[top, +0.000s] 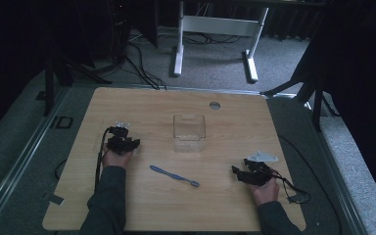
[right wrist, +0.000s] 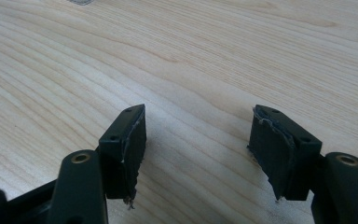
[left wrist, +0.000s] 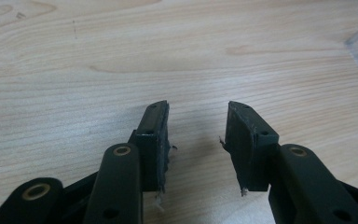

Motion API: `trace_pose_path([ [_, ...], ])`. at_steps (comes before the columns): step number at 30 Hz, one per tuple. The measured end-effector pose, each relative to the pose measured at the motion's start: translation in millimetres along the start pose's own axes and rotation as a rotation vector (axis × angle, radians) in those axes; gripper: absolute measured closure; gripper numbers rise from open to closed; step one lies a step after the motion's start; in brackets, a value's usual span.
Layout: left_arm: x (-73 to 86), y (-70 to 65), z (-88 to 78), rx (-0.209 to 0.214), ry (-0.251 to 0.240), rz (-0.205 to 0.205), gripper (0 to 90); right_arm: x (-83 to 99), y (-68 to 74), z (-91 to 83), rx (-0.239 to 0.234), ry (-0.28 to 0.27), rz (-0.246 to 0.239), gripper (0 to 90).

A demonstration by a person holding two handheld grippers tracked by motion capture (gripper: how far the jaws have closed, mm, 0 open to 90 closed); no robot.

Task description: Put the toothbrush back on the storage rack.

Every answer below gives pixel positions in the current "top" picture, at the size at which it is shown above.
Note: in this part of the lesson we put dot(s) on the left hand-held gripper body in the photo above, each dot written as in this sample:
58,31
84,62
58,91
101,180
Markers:
120,144

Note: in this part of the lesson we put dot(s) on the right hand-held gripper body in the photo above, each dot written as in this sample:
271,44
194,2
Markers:
259,171

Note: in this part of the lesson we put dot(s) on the blue toothbrush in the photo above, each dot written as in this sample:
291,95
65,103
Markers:
173,176

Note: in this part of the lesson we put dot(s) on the clear plastic container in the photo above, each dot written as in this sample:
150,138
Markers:
189,137

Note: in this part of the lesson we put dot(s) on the person's left hand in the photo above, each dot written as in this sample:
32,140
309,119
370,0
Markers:
116,160

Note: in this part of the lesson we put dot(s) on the person's right hand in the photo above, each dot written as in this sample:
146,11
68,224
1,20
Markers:
267,194

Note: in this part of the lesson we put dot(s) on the grey tape piece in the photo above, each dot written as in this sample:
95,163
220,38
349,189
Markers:
56,199

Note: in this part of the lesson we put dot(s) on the black metal stand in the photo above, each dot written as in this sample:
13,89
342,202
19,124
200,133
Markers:
49,84
317,107

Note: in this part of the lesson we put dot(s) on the white desk frame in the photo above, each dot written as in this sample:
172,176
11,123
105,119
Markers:
220,25

